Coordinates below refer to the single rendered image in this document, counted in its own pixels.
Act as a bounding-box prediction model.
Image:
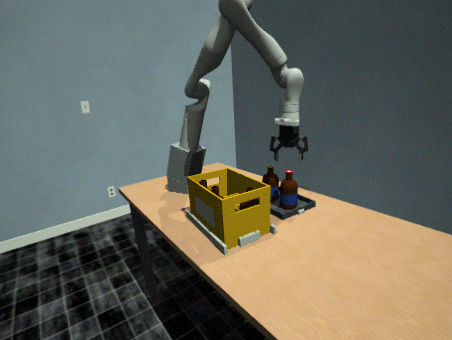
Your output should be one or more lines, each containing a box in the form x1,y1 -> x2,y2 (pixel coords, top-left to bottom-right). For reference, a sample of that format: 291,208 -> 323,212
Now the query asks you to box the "yellow divided crate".
187,168 -> 271,250

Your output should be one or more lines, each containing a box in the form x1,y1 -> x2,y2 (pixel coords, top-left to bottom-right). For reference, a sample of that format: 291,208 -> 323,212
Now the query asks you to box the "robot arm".
180,0 -> 304,150

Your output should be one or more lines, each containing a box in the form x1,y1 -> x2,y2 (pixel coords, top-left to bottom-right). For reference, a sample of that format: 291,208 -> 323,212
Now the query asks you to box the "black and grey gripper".
270,125 -> 308,162

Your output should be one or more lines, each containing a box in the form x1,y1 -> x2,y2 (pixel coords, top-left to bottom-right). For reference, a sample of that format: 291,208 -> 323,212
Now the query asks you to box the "brown bottle with blue band and red cap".
280,170 -> 298,209

